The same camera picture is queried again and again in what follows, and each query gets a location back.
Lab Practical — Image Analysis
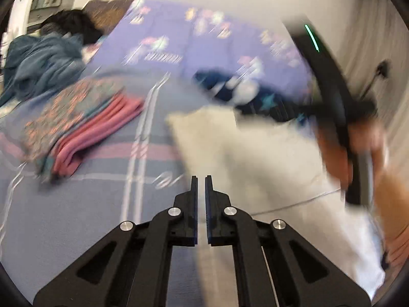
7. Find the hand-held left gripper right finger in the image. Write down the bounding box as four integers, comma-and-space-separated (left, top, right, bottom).
204, 175, 372, 307

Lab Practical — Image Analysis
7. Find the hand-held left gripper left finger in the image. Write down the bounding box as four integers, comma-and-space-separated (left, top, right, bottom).
33, 175, 199, 307

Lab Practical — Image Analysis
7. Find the cream fleece garment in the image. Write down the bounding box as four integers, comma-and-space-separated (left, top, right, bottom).
166, 107, 387, 299

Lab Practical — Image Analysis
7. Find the person's right forearm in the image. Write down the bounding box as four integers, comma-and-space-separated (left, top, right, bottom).
372, 163, 409, 271

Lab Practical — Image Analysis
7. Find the person's right hand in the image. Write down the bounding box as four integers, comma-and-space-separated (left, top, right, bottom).
316, 120, 389, 192

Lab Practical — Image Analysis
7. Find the black floor lamp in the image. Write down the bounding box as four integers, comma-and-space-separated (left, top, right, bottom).
360, 59, 392, 100

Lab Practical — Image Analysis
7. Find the beige curtain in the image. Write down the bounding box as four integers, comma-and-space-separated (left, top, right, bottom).
339, 0, 409, 130

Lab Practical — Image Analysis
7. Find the grey plaid bed sheet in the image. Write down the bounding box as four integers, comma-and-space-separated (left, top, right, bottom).
0, 70, 320, 303

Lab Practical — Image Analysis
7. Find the navy star print fleece cloth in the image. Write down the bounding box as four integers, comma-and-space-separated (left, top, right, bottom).
192, 67, 320, 124

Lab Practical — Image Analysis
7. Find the folded red patterned cloth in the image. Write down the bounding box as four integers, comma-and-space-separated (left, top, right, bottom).
48, 94, 138, 154

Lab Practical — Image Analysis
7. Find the purple vintage-print pillow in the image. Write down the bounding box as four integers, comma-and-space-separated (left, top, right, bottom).
86, 0, 317, 111

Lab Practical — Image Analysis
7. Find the folded teal floral cloth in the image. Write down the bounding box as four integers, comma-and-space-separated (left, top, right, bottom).
21, 78, 126, 173

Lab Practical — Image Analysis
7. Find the blue-grey crumpled blanket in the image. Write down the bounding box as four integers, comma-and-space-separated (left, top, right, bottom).
0, 34, 87, 107

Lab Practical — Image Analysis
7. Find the brown patterned headboard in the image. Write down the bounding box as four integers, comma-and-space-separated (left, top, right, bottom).
82, 0, 135, 36

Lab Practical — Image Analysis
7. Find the black crumpled cloth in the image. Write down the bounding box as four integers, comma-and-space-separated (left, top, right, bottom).
41, 9, 103, 46

